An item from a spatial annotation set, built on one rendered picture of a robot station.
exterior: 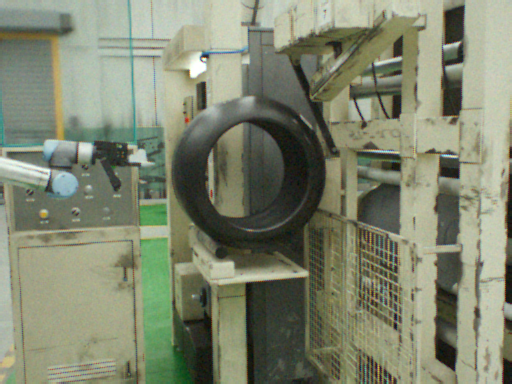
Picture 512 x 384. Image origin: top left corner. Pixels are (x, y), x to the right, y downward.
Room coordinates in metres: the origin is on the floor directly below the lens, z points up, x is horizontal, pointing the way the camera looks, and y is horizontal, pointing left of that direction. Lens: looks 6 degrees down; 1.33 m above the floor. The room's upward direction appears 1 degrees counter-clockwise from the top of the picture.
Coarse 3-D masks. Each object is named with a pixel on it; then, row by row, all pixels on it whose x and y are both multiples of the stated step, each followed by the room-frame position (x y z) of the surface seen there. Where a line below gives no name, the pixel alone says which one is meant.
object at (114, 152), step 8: (96, 144) 1.88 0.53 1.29; (104, 144) 1.88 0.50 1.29; (112, 144) 1.88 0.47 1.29; (120, 144) 1.92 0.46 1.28; (96, 152) 1.88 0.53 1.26; (104, 152) 1.89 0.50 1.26; (112, 152) 1.88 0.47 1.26; (120, 152) 1.89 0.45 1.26; (112, 160) 1.88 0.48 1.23; (120, 160) 1.88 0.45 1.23
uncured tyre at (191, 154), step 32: (192, 128) 1.93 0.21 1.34; (224, 128) 1.90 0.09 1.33; (288, 128) 1.96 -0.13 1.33; (192, 160) 1.87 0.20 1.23; (288, 160) 2.24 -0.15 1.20; (320, 160) 2.00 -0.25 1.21; (192, 192) 1.87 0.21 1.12; (288, 192) 2.24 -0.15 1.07; (320, 192) 2.01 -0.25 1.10; (224, 224) 1.89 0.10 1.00; (256, 224) 2.20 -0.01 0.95; (288, 224) 1.96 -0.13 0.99
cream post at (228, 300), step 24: (216, 0) 2.27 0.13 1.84; (240, 0) 2.31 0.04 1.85; (216, 24) 2.27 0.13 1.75; (240, 24) 2.30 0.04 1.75; (216, 48) 2.27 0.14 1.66; (240, 48) 2.30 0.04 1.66; (216, 72) 2.27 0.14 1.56; (240, 72) 2.30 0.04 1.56; (216, 96) 2.27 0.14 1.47; (240, 96) 2.30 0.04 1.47; (216, 144) 2.27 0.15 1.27; (240, 144) 2.30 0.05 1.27; (216, 168) 2.27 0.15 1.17; (240, 168) 2.30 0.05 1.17; (216, 192) 2.27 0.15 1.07; (240, 192) 2.30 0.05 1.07; (240, 216) 2.30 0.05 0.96; (216, 288) 2.27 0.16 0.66; (240, 288) 2.29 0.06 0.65; (216, 312) 2.28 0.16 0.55; (240, 312) 2.29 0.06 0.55; (216, 336) 2.30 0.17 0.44; (240, 336) 2.29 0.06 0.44; (216, 360) 2.30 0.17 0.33; (240, 360) 2.29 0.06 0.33
